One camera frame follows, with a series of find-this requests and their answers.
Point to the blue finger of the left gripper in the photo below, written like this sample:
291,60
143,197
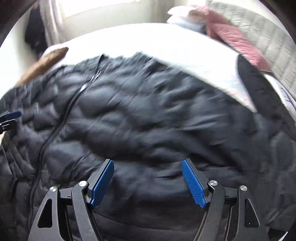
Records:
10,116

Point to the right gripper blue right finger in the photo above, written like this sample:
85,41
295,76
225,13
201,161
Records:
197,182

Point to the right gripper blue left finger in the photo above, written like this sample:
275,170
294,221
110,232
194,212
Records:
99,182

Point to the black puffer jacket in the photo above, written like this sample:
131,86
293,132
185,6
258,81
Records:
147,117

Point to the brown blanket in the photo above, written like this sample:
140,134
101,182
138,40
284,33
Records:
42,65

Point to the grey curtain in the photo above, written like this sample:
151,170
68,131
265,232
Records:
52,21

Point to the black garment on bed edge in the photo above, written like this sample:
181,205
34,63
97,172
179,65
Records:
267,102

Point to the white printed pillow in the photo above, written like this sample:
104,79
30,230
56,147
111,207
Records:
284,95

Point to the light blue bed sheet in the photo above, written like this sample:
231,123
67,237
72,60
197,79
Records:
186,50

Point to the pink velvet pillow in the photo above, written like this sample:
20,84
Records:
218,28

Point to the folded light blue blanket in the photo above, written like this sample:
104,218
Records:
196,27

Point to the grey quilted headboard cushion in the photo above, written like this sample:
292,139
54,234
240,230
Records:
275,45

